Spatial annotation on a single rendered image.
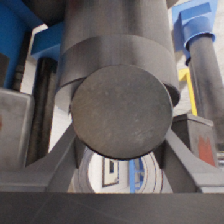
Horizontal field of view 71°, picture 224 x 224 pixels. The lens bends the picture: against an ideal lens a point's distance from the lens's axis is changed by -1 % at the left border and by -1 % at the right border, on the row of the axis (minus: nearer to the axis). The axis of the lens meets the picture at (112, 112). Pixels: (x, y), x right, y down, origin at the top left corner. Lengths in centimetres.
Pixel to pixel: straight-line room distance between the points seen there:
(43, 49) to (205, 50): 149
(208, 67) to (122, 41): 152
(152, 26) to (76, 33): 11
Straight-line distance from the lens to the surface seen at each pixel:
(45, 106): 59
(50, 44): 64
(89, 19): 26
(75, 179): 23
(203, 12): 207
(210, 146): 41
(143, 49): 22
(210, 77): 166
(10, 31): 68
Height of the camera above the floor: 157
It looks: 19 degrees down
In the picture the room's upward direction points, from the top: 180 degrees counter-clockwise
